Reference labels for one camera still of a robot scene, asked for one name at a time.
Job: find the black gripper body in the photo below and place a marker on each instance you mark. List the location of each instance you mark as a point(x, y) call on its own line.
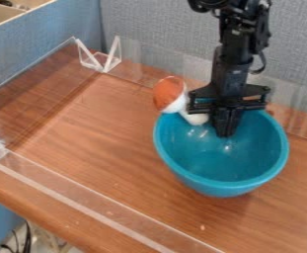
point(227, 93)

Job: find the clear acrylic front barrier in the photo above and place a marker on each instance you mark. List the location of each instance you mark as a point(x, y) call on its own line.
point(155, 234)

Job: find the wooden shelf box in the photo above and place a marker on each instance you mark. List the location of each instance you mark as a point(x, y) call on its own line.
point(13, 9)

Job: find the clear acrylic corner bracket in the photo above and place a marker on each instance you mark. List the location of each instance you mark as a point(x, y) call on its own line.
point(99, 61)

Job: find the blue plastic bowl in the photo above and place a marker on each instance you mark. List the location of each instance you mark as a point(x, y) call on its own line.
point(222, 167)

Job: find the clear acrylic back barrier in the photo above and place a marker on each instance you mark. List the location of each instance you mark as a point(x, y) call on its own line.
point(146, 63)

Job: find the white brown plush mushroom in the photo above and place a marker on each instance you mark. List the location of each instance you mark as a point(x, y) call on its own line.
point(170, 100)

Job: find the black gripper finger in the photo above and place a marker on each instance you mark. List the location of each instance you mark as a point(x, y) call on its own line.
point(221, 117)
point(235, 115)

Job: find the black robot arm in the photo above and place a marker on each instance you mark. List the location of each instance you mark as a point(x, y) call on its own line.
point(243, 28)

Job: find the clear acrylic barrier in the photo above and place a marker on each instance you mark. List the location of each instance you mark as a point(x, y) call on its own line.
point(155, 234)
point(146, 63)

